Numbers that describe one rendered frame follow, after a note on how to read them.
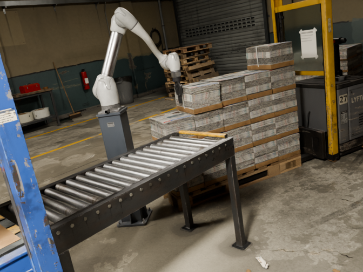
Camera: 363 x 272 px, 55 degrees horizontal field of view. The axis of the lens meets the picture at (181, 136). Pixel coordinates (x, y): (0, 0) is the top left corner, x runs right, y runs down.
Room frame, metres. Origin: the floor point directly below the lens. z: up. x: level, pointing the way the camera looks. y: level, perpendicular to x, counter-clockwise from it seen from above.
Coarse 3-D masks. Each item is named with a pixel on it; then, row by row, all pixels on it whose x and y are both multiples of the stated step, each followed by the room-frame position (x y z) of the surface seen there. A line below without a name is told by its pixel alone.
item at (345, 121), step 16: (304, 80) 4.02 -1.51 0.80; (320, 80) 3.84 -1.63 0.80; (352, 80) 3.58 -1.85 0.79; (304, 96) 3.87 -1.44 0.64; (320, 96) 3.65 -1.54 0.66; (336, 96) 3.46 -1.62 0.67; (352, 96) 3.53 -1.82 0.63; (304, 112) 3.88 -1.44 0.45; (320, 112) 3.66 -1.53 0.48; (352, 112) 3.52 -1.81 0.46; (320, 128) 3.68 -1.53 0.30; (352, 128) 3.52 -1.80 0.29; (352, 144) 3.51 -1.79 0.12
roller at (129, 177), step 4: (96, 168) 2.02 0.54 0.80; (100, 168) 2.00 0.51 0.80; (104, 168) 1.99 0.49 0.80; (96, 172) 2.01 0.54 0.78; (100, 172) 1.97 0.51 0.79; (104, 172) 1.95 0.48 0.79; (108, 172) 1.93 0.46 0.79; (112, 172) 1.90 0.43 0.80; (116, 172) 1.89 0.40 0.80; (120, 172) 1.88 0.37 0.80; (112, 176) 1.88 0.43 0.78; (116, 176) 1.86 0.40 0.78; (120, 176) 1.83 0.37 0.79; (124, 176) 1.81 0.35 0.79; (128, 176) 1.79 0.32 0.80; (132, 176) 1.77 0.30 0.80; (136, 176) 1.76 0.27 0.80; (128, 180) 1.78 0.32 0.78; (132, 180) 1.75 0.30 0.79; (136, 180) 1.73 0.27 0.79
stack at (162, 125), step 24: (264, 96) 3.28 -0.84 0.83; (168, 120) 2.92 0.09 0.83; (192, 120) 2.96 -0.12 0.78; (216, 120) 3.06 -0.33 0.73; (240, 120) 3.16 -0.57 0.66; (264, 120) 3.26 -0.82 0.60; (240, 144) 3.14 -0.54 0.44; (264, 144) 3.25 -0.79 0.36; (216, 168) 3.03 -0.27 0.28; (240, 168) 3.13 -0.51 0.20; (264, 168) 3.24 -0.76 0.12; (192, 192) 2.93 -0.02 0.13
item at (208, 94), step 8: (184, 88) 3.07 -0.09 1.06; (192, 88) 2.96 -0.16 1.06; (200, 88) 2.98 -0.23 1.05; (208, 88) 3.01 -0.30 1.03; (216, 88) 3.04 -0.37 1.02; (192, 96) 2.96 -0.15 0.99; (200, 96) 2.99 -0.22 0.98; (208, 96) 3.02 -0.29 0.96; (216, 96) 3.05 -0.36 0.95; (192, 104) 2.96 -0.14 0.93; (200, 104) 2.99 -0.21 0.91; (208, 104) 3.01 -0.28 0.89
